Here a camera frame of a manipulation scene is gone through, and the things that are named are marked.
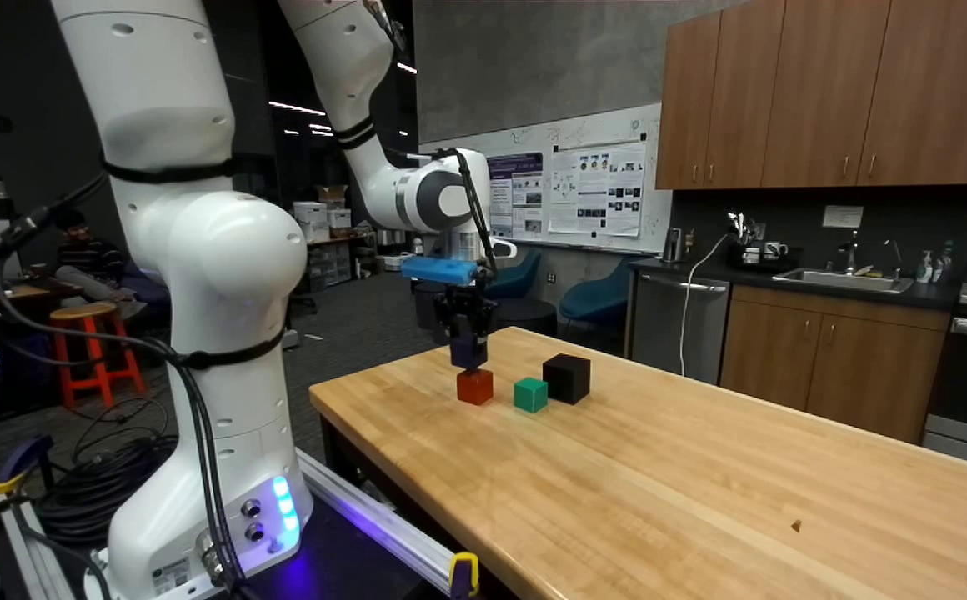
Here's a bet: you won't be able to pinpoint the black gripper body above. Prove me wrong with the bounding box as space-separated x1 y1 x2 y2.
433 281 499 335

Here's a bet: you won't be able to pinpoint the purple block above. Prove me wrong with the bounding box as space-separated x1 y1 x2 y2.
447 332 490 374

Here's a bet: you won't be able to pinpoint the green block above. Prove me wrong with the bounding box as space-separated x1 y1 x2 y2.
510 375 549 417

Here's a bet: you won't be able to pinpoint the orange block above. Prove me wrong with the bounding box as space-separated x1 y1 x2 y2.
453 365 498 407

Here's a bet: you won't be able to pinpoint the black block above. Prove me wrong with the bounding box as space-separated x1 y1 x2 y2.
540 351 592 407

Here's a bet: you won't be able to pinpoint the blue lounge chair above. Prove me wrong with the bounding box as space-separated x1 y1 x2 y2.
558 260 634 325
487 250 542 303

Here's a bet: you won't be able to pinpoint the purple poster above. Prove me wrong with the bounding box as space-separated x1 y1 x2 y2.
487 151 548 244

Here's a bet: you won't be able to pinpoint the white poster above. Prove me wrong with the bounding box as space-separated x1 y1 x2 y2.
542 137 649 244

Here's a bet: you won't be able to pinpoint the stainless steel dishwasher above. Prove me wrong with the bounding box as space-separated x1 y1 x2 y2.
626 271 732 387

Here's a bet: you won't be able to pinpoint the steel kettle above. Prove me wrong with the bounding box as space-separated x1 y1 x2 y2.
662 227 692 266

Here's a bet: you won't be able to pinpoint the white whiteboard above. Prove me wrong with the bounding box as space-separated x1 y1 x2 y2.
427 99 677 257

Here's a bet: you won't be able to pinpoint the coffee maker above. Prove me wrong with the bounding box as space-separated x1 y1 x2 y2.
727 210 795 272

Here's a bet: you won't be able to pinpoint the wide wooden base cabinet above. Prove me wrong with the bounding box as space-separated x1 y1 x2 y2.
718 282 952 447

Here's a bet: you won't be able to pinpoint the steel kitchen sink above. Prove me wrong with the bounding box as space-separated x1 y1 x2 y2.
770 263 912 296

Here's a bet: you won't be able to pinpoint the orange stool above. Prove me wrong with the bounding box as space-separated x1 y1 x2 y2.
48 299 147 409

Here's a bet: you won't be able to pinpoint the seated person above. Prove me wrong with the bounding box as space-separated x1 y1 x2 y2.
52 210 165 325

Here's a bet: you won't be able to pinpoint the kitchen faucet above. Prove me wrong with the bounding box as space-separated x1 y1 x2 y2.
837 233 867 275

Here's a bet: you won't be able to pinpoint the black kitchen countertop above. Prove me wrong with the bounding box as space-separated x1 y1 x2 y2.
630 260 960 313

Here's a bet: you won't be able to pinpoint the soap bottles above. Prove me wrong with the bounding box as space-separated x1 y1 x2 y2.
912 241 958 286

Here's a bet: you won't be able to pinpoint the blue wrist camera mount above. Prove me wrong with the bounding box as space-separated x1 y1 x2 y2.
398 253 481 286

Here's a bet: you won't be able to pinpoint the black table frame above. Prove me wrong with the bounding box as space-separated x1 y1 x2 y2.
314 409 520 600

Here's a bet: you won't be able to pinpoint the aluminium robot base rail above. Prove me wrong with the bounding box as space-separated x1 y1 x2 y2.
294 447 476 597

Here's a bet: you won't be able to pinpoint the white hanging cable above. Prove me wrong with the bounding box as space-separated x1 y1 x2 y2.
675 229 732 380

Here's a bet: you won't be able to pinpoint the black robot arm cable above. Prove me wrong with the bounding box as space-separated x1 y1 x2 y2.
0 144 499 589

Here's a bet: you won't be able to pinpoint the white wall outlet plate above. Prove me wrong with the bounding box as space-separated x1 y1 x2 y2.
820 202 867 233

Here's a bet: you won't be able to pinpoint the black coiled cable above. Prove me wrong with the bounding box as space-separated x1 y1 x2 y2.
37 429 175 545

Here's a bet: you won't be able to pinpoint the wooden wall cabinets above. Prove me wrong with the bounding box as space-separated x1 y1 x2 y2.
655 0 967 193

